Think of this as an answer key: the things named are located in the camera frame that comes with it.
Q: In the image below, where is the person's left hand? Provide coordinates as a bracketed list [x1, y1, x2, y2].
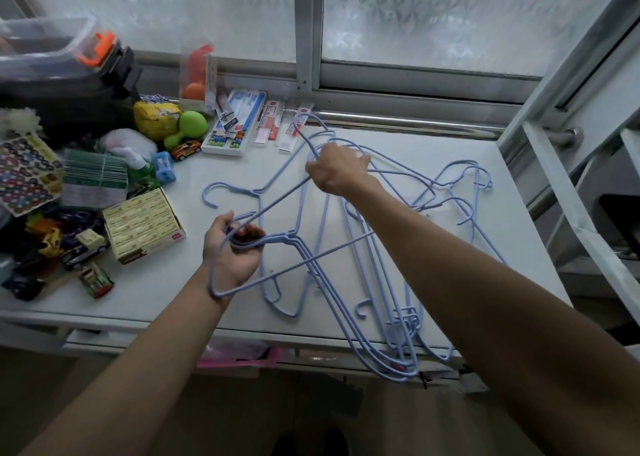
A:
[202, 211, 267, 299]

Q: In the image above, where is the person's right hand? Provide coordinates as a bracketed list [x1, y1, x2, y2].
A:
[305, 143, 382, 198]

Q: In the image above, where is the blue wire clothes hanger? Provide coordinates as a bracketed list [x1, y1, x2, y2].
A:
[207, 113, 382, 301]

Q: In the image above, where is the person's right forearm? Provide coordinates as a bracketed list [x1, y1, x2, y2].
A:
[345, 178, 640, 456]

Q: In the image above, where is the person's left forearm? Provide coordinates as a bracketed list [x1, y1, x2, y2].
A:
[20, 271, 251, 456]

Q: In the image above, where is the red and white packet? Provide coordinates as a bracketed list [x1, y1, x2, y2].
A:
[276, 103, 315, 153]
[253, 99, 286, 146]

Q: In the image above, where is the white and blue stationery box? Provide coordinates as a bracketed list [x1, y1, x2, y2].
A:
[201, 89, 268, 158]

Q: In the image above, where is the small orange toy car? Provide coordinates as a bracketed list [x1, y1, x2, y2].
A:
[170, 140, 202, 162]

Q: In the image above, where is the box of yellow erasers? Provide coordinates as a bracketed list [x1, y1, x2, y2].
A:
[102, 187, 187, 266]

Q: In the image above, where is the blue pencil sharpener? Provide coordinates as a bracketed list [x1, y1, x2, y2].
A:
[151, 151, 177, 185]

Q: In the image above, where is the green toy dumbbell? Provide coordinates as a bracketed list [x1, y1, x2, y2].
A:
[163, 111, 209, 151]

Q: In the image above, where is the green spray bottle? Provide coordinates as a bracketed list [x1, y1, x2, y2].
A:
[126, 152, 162, 192]

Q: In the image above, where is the pink plastic bag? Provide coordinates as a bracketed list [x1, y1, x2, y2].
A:
[196, 345, 282, 372]

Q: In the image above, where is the yellow cartoon plush pouch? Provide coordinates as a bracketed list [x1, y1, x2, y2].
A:
[132, 100, 183, 142]

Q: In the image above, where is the pack of orange balls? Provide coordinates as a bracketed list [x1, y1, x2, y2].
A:
[179, 45, 219, 115]

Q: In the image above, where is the white plastic bag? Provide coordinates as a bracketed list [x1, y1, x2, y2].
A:
[96, 128, 159, 162]

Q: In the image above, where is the green and red toy car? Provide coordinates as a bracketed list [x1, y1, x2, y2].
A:
[78, 262, 115, 300]

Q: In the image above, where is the white toy truck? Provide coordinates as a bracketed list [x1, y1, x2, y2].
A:
[60, 229, 110, 270]

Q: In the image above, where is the stack of green cards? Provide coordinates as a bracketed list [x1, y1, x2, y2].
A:
[61, 149, 130, 209]

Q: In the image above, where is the pile of blue hangers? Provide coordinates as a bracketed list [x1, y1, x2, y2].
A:
[202, 130, 507, 383]

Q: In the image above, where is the frosted window pane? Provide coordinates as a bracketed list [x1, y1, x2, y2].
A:
[322, 0, 633, 77]
[10, 0, 298, 64]

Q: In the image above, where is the heap of toy vehicles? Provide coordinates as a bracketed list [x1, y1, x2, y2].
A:
[0, 205, 108, 302]

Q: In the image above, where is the black tool case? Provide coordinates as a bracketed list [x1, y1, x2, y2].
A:
[0, 46, 144, 144]

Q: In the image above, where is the colourful sticker sheet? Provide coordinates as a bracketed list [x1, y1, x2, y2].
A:
[0, 133, 65, 218]

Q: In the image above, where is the white plastic flower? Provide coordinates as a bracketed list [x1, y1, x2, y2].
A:
[0, 108, 42, 137]

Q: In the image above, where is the clear plastic storage box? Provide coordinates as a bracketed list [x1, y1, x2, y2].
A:
[0, 17, 117, 84]

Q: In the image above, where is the grey metal window frame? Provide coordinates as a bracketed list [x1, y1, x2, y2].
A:
[0, 0, 571, 116]

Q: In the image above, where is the white metal frame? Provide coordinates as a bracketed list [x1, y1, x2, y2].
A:
[497, 0, 640, 327]

